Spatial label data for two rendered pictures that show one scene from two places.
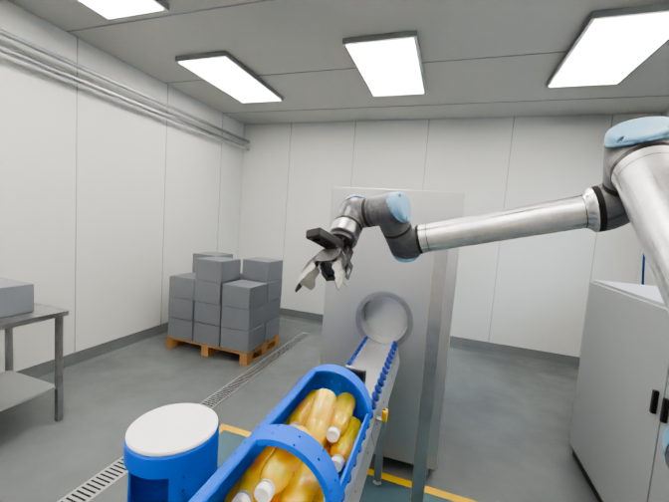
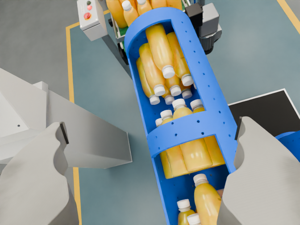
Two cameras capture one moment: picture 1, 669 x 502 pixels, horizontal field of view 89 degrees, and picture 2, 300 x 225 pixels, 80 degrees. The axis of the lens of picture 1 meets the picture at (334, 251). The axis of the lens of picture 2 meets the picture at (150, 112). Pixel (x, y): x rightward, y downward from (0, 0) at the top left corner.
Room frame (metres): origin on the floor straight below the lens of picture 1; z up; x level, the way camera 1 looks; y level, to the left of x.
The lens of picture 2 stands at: (0.88, 0.05, 1.69)
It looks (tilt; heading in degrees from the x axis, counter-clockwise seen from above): 67 degrees down; 186
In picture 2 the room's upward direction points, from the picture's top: 40 degrees counter-clockwise
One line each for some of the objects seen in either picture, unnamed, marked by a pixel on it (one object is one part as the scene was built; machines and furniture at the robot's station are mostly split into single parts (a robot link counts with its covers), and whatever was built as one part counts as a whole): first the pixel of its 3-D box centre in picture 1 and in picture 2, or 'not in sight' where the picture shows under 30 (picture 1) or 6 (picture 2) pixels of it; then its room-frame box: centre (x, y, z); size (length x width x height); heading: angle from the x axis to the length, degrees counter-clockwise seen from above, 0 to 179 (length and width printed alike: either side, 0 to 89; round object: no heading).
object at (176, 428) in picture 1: (174, 426); not in sight; (1.07, 0.49, 1.03); 0.28 x 0.28 x 0.01
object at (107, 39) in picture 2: not in sight; (129, 71); (-0.04, 0.03, 0.50); 0.04 x 0.04 x 1.00; 73
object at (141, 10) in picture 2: not in sight; (147, 16); (0.12, 0.27, 1.00); 0.07 x 0.07 x 0.19
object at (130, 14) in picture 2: not in sight; (133, 22); (0.10, 0.20, 1.00); 0.07 x 0.07 x 0.19
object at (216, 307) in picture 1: (226, 302); not in sight; (4.39, 1.37, 0.59); 1.20 x 0.80 x 1.19; 72
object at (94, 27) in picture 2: not in sight; (92, 17); (-0.04, 0.03, 1.05); 0.20 x 0.10 x 0.10; 163
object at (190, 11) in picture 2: not in sight; (193, 18); (0.25, 0.45, 0.95); 0.10 x 0.07 x 0.10; 73
